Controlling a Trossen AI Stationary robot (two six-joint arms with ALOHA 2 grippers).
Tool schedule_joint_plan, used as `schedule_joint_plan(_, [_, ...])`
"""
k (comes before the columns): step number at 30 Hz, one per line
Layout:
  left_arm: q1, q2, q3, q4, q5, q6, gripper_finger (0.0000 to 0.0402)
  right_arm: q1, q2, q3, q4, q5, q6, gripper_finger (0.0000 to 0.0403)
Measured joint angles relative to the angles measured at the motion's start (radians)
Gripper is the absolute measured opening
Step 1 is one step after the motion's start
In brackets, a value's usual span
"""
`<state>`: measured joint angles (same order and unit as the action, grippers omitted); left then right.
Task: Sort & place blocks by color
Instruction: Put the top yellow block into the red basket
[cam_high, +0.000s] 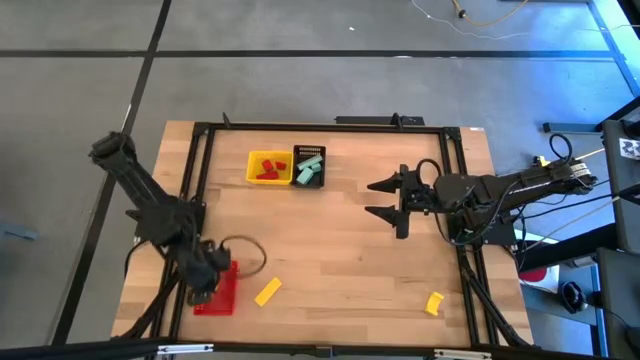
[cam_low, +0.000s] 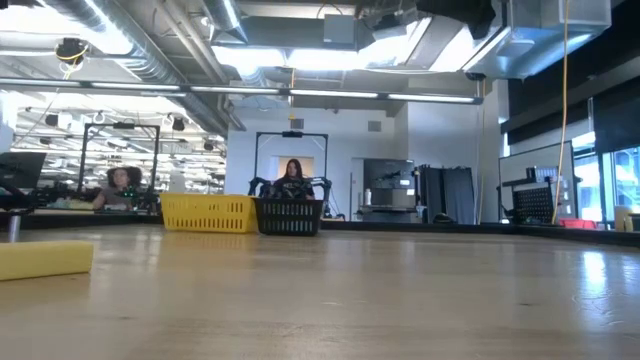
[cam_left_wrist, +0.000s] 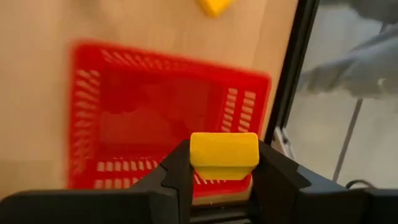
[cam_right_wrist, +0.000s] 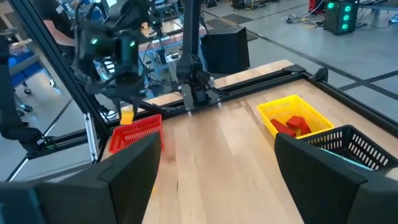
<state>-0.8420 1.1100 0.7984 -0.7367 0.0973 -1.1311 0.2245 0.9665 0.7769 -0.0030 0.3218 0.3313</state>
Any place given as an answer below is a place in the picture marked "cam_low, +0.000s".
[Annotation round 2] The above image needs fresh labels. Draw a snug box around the long yellow foam block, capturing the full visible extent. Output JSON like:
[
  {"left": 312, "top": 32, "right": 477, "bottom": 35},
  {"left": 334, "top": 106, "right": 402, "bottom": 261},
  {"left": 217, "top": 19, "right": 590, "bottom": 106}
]
[{"left": 0, "top": 240, "right": 95, "bottom": 282}]

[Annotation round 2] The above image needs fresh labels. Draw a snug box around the long ceiling light bar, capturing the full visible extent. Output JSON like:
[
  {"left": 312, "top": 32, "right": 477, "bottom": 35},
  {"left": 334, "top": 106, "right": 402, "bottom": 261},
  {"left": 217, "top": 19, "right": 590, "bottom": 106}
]
[{"left": 0, "top": 77, "right": 484, "bottom": 106}]

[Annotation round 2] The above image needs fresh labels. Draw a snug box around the white partition board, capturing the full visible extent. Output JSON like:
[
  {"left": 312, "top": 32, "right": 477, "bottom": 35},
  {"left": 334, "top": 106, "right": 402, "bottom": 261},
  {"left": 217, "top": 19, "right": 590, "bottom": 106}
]
[{"left": 498, "top": 141, "right": 577, "bottom": 221}]

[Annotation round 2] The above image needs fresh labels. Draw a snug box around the dark grey curtain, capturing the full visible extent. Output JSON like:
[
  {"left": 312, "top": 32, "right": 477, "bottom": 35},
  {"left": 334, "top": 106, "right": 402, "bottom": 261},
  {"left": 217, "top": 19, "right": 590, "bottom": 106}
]
[{"left": 417, "top": 164, "right": 475, "bottom": 225}]

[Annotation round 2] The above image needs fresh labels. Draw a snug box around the black pegboard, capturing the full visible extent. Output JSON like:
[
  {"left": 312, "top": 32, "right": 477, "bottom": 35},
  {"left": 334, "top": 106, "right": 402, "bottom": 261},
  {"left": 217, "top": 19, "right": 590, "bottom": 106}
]
[{"left": 510, "top": 183, "right": 556, "bottom": 225}]

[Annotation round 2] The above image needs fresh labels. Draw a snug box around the red storage bin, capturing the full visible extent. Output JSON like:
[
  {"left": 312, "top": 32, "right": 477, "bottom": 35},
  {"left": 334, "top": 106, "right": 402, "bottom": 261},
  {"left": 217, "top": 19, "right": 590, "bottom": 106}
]
[{"left": 558, "top": 217, "right": 599, "bottom": 231}]

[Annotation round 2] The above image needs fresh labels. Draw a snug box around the person seated behind baskets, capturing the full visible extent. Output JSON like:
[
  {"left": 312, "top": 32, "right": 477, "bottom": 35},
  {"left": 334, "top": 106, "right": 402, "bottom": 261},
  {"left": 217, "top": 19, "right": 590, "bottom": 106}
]
[{"left": 273, "top": 158, "right": 317, "bottom": 200}]

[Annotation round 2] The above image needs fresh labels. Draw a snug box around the pale yellow cylinder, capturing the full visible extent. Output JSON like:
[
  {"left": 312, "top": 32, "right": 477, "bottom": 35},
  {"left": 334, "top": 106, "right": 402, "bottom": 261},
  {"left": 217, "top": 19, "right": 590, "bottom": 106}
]
[{"left": 614, "top": 205, "right": 634, "bottom": 233}]

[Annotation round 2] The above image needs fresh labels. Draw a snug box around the black plastic basket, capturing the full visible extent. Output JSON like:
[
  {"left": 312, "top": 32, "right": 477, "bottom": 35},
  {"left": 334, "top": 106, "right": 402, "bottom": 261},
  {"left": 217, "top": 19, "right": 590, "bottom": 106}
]
[{"left": 252, "top": 197, "right": 325, "bottom": 237}]

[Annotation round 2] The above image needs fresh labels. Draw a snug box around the yellow plastic basket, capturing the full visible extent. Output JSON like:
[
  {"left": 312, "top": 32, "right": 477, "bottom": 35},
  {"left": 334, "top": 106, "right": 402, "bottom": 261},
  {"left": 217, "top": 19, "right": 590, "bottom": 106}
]
[{"left": 159, "top": 192, "right": 259, "bottom": 234}]

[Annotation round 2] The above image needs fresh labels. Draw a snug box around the person at distant desk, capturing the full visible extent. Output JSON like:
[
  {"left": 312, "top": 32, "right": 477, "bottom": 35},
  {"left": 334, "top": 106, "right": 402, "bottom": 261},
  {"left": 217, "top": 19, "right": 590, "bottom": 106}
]
[{"left": 92, "top": 166, "right": 145, "bottom": 211}]

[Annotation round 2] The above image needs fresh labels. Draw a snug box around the black computer monitor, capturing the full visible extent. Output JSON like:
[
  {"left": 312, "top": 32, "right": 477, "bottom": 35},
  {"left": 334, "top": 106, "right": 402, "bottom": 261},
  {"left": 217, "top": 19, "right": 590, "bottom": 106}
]
[{"left": 0, "top": 151, "right": 47, "bottom": 190}]

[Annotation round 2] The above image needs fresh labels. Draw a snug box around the silver ventilation duct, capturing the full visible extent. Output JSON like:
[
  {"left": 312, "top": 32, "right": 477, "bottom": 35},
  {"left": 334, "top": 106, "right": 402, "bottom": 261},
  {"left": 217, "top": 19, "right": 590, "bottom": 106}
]
[{"left": 462, "top": 0, "right": 612, "bottom": 81}]

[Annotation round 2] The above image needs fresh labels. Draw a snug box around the hanging yellow cable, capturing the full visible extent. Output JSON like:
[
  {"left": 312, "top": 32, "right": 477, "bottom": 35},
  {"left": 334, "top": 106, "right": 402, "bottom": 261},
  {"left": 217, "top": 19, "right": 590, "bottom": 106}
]
[{"left": 551, "top": 0, "right": 571, "bottom": 225}]

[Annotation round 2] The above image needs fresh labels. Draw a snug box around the black gantry frame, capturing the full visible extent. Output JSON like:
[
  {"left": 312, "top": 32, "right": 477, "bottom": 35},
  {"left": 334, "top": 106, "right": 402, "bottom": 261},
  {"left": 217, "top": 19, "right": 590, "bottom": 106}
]
[
  {"left": 253, "top": 131, "right": 330, "bottom": 201},
  {"left": 78, "top": 122, "right": 161, "bottom": 196}
]

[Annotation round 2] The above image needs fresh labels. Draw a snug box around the black aluminium table frame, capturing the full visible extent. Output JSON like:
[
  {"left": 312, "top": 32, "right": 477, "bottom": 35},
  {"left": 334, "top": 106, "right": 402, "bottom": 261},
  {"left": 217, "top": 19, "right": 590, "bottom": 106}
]
[{"left": 0, "top": 212, "right": 640, "bottom": 247}]

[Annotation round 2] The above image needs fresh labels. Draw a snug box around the black ceiling cord reel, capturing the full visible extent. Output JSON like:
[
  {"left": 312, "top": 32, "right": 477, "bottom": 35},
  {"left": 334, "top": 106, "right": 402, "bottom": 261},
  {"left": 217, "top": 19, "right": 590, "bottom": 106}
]
[{"left": 54, "top": 37, "right": 90, "bottom": 66}]

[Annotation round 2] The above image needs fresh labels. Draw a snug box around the silver metal post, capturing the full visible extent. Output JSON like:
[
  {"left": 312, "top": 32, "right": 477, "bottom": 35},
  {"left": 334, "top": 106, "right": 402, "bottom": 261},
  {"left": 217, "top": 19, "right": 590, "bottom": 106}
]
[{"left": 7, "top": 213, "right": 23, "bottom": 244}]

